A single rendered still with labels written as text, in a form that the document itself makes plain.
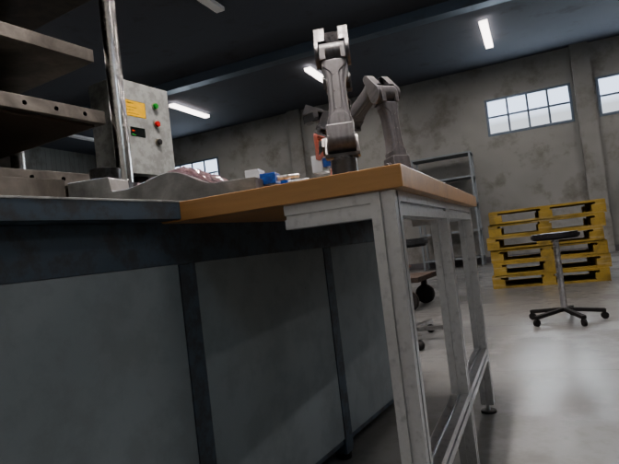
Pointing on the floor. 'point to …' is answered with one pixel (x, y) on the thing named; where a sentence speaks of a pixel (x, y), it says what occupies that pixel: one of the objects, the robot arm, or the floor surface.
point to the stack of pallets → (599, 267)
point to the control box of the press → (150, 155)
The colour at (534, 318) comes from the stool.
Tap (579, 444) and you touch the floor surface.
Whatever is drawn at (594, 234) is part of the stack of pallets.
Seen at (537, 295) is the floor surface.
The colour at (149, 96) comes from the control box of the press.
